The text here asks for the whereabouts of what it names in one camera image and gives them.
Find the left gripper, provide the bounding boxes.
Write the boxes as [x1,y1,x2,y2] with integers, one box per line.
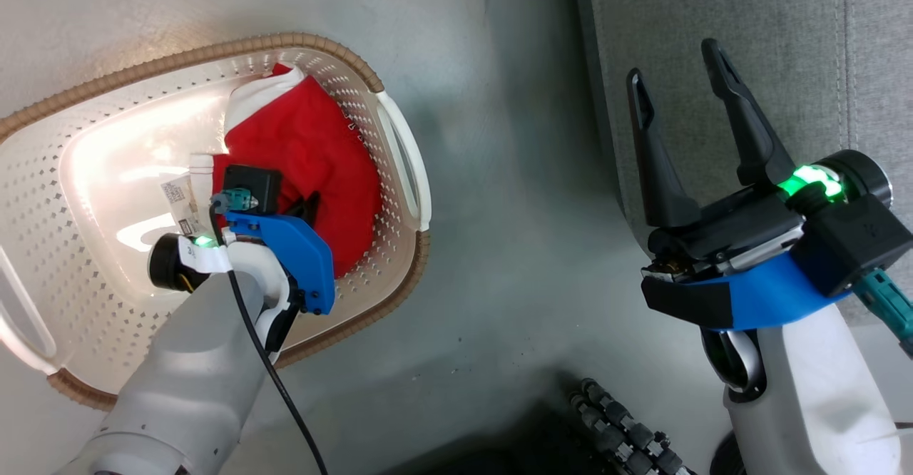
[148,190,322,353]

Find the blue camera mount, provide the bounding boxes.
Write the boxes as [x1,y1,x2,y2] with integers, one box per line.
[225,213,337,316]
[641,252,857,332]

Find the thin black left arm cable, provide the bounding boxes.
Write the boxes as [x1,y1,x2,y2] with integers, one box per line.
[208,203,330,475]

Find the black ribbed cable chain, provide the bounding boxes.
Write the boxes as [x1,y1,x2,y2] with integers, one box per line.
[569,378,698,475]

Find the teal left camera connector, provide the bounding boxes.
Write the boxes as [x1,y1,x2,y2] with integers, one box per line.
[211,188,255,215]

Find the teal camera connector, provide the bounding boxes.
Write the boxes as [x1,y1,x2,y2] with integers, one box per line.
[211,188,255,215]
[852,268,913,359]

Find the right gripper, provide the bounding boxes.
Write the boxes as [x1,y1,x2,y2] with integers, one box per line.
[626,38,894,285]

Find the red and white garment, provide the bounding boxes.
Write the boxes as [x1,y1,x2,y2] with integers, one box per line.
[160,63,383,280]

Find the grey fabric sofa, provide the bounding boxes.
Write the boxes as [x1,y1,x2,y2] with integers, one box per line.
[571,0,913,327]

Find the blue left camera mount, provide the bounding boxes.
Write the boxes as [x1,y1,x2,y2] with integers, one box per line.
[225,213,337,316]

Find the white perforated laundry basket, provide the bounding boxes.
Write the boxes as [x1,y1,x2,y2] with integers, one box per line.
[0,31,433,412]

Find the teal right camera connector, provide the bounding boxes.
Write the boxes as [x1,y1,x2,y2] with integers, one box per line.
[852,268,913,359]

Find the blue right camera mount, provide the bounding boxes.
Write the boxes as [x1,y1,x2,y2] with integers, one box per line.
[641,252,857,332]

